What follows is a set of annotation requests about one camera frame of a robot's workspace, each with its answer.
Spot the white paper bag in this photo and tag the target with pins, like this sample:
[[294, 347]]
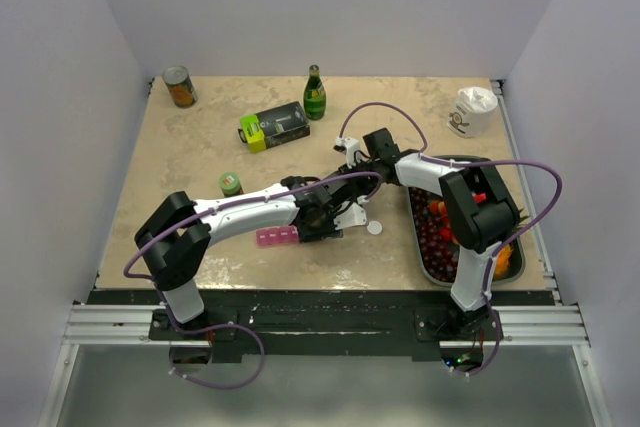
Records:
[[472, 112]]

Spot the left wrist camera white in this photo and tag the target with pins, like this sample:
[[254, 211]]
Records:
[[352, 215]]

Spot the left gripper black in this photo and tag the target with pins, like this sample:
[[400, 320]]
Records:
[[307, 234]]

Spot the green black product box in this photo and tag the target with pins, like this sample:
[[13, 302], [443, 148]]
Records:
[[273, 127]]

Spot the aluminium frame rail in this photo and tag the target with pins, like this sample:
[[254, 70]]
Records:
[[545, 329]]

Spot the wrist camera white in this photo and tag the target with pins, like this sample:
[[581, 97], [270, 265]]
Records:
[[352, 215], [350, 147]]

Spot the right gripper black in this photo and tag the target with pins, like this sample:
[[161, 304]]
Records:
[[360, 191]]

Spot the red apples cluster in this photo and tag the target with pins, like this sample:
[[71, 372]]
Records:
[[439, 215]]

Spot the pink weekly pill organizer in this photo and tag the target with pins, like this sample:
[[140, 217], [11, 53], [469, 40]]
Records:
[[273, 236]]

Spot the red grape bunch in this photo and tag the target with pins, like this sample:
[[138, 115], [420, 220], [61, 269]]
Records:
[[439, 258]]

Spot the tin can fruit label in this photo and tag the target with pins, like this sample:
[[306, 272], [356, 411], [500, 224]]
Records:
[[179, 85]]

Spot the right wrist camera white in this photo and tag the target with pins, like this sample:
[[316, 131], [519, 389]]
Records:
[[350, 147]]

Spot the white bottle cap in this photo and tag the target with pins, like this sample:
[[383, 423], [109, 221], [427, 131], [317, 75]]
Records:
[[374, 227]]

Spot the yellow orange dragon fruit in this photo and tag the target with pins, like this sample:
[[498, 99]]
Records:
[[503, 262]]

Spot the green glass bottle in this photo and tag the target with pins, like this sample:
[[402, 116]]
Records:
[[314, 96]]

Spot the green lid small jar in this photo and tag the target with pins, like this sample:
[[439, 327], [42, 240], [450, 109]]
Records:
[[230, 184]]

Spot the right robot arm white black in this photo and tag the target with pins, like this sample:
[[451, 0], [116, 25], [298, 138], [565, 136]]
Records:
[[480, 208]]

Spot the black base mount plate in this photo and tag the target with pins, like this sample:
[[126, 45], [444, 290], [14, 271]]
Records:
[[420, 325]]

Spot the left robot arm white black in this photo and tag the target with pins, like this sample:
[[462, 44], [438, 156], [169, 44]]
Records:
[[174, 239]]

